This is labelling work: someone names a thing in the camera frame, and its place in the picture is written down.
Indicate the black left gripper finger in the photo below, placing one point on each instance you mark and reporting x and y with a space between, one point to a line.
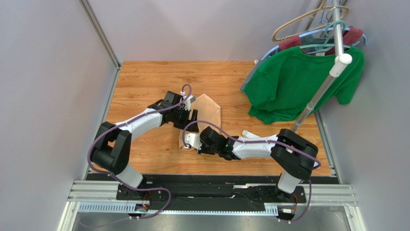
192 128
194 115

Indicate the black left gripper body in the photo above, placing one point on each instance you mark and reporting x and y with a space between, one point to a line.
180 117

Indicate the beige cloth napkin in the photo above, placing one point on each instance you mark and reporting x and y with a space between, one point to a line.
208 110

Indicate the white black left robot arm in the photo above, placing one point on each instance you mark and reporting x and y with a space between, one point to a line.
111 147

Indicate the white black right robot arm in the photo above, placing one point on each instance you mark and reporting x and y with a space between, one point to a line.
296 155

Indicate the green t-shirt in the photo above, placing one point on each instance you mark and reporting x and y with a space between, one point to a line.
285 83

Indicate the light blue hanger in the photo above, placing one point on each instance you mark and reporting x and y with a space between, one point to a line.
351 36

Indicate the teal plastic hanger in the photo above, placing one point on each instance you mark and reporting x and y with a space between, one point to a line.
338 27

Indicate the silver white clothes rack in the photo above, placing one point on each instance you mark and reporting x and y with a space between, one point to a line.
342 60

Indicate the red garment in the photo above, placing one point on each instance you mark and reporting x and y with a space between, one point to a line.
330 52

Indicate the aluminium front rail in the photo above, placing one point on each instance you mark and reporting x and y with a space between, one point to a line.
331 206

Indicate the aluminium frame rail left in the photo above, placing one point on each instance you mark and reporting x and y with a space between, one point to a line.
91 15

